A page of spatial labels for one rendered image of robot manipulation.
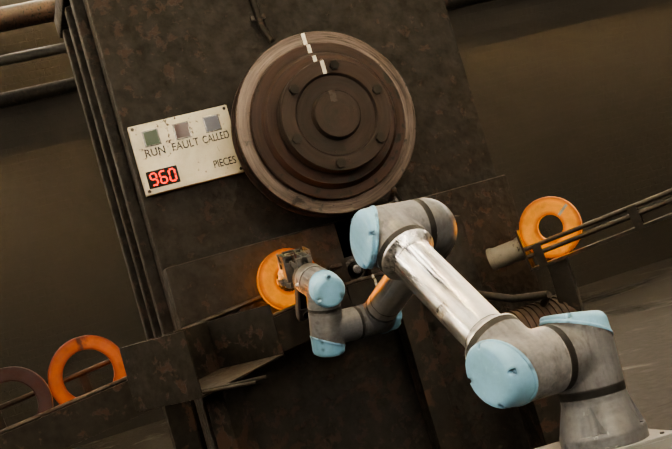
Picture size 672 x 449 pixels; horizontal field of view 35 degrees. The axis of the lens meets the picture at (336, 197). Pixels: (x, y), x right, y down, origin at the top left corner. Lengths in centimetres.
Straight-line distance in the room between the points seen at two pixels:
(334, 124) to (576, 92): 760
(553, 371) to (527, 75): 821
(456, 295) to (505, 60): 804
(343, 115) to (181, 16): 53
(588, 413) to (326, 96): 111
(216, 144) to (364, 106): 40
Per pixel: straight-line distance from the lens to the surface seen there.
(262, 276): 265
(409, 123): 278
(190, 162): 276
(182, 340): 217
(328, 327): 238
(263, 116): 265
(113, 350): 258
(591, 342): 187
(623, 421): 189
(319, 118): 261
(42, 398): 258
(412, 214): 208
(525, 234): 273
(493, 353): 178
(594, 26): 1040
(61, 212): 873
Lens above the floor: 75
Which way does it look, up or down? 4 degrees up
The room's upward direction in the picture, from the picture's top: 16 degrees counter-clockwise
